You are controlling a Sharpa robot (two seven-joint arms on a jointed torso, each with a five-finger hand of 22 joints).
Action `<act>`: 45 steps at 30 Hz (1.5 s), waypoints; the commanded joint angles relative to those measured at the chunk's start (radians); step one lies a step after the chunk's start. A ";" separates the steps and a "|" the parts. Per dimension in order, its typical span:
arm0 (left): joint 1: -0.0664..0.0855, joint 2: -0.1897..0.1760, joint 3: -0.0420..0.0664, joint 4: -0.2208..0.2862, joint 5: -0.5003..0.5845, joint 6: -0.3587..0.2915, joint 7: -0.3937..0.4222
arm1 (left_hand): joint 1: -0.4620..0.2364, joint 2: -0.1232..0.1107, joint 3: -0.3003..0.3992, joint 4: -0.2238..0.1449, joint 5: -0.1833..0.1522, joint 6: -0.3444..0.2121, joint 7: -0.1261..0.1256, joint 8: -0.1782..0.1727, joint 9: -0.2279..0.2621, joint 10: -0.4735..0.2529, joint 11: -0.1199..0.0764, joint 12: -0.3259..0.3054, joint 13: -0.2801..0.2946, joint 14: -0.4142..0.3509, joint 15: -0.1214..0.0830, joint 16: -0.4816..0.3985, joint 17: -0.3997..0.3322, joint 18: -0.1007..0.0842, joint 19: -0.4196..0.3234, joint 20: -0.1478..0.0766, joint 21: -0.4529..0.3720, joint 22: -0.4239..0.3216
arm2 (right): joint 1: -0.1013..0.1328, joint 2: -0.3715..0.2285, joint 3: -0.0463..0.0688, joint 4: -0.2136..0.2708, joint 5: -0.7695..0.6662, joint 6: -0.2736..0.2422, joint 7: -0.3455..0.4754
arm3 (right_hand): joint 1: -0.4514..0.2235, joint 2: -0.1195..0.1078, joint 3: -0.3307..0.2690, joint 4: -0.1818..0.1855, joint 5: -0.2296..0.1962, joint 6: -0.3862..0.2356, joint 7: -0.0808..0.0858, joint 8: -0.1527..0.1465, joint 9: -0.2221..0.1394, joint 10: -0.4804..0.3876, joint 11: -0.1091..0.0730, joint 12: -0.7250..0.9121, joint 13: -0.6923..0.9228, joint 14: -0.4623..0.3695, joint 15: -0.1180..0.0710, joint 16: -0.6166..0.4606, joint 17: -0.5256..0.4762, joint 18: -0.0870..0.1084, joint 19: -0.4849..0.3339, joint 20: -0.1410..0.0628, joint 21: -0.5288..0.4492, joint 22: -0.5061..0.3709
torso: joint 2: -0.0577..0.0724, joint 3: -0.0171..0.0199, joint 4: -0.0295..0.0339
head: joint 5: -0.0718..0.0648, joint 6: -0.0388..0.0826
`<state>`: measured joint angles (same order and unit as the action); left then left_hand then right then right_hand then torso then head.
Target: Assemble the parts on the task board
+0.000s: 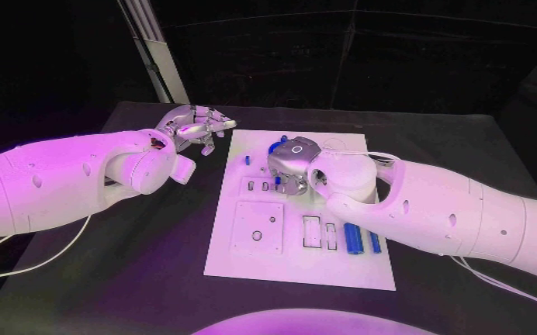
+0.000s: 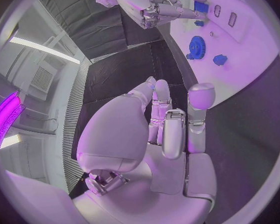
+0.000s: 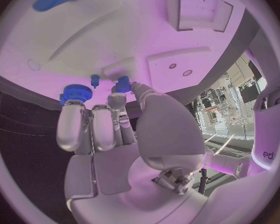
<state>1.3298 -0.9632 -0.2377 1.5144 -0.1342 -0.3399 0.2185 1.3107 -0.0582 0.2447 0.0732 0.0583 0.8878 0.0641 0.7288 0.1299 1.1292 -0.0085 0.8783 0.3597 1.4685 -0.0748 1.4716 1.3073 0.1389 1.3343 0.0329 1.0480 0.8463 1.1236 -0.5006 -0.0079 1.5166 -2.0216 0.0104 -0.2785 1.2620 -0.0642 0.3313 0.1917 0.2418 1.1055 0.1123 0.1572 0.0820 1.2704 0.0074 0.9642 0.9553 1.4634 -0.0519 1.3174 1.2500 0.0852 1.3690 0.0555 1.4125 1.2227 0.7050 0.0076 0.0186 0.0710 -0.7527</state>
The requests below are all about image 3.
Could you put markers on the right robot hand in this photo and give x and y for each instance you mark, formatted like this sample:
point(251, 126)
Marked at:
point(168, 130)

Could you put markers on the blue block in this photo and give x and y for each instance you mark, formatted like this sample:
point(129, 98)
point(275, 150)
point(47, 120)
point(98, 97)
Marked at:
point(123, 84)

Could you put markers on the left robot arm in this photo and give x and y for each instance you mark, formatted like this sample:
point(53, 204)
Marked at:
point(228, 165)

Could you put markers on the white task board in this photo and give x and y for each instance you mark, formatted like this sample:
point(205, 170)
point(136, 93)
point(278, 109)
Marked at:
point(121, 41)

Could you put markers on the workshop equipment rack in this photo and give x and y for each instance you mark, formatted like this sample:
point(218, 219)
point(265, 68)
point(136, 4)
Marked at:
point(224, 112)

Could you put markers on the black tripod stand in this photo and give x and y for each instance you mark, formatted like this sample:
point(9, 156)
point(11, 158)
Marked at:
point(203, 181)

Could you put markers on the blue peg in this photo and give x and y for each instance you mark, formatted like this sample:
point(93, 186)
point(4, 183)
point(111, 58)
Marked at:
point(95, 79)

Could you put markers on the dark screen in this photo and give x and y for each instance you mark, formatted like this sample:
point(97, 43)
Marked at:
point(249, 91)

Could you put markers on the blue gear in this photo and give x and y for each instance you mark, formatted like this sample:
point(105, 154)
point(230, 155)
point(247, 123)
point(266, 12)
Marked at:
point(77, 92)

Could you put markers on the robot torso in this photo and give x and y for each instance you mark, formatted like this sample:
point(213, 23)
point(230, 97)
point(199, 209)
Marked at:
point(268, 127)

